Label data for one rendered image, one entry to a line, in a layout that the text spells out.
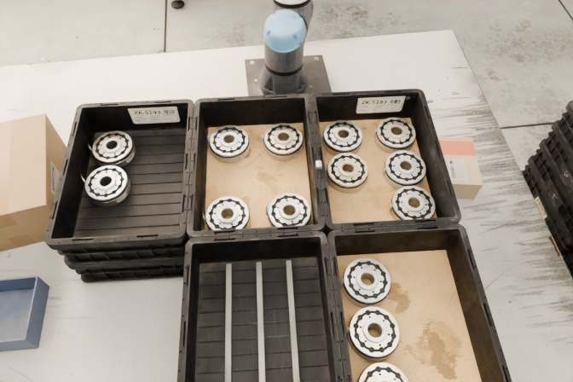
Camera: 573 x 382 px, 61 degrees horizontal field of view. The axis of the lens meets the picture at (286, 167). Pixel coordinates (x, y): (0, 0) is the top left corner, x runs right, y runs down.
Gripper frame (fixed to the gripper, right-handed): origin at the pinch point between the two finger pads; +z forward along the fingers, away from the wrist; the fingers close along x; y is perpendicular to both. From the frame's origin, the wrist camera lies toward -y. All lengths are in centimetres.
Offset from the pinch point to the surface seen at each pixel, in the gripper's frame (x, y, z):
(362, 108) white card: -31.0, 29.3, 22.1
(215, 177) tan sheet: -72, 44, 27
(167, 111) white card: -83, 26, 20
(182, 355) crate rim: -78, 89, 17
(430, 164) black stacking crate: -18, 49, 23
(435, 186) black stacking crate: -18, 55, 23
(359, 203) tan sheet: -37, 56, 27
